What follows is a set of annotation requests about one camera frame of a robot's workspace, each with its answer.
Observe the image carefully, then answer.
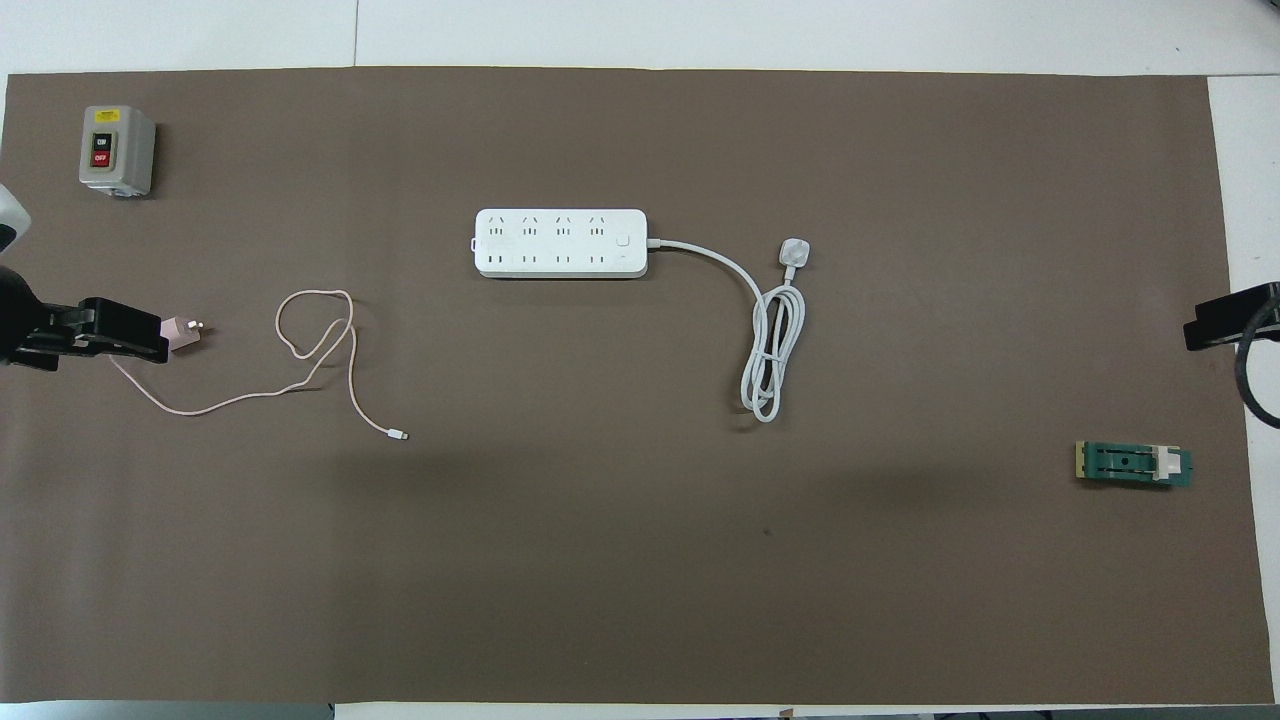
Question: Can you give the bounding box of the grey on-off switch box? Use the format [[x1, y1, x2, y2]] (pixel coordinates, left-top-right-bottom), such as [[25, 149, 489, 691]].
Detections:
[[79, 105, 158, 198]]

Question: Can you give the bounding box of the white power strip cable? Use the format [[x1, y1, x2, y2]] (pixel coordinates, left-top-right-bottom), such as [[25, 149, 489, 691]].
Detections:
[[645, 236, 813, 424]]

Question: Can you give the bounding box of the pink charger adapter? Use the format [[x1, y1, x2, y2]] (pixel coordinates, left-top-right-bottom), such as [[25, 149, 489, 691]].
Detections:
[[160, 315, 213, 354]]

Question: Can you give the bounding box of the brown table mat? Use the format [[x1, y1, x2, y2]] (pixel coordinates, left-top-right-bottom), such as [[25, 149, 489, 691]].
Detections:
[[0, 65, 1276, 706]]

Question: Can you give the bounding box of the pink charging cable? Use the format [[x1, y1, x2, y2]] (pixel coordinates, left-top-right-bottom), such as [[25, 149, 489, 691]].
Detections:
[[108, 289, 409, 442]]

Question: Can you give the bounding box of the white power strip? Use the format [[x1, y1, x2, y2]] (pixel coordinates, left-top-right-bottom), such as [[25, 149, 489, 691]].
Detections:
[[473, 207, 649, 280]]

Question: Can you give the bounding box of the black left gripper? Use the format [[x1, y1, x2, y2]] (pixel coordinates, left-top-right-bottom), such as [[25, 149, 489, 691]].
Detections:
[[0, 265, 171, 371]]

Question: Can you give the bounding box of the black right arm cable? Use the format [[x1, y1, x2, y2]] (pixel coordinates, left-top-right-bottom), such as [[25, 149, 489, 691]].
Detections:
[[1235, 300, 1280, 430]]

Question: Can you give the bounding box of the green knife switch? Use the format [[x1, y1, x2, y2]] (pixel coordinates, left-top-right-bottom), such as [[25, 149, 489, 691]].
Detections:
[[1075, 440, 1195, 491]]

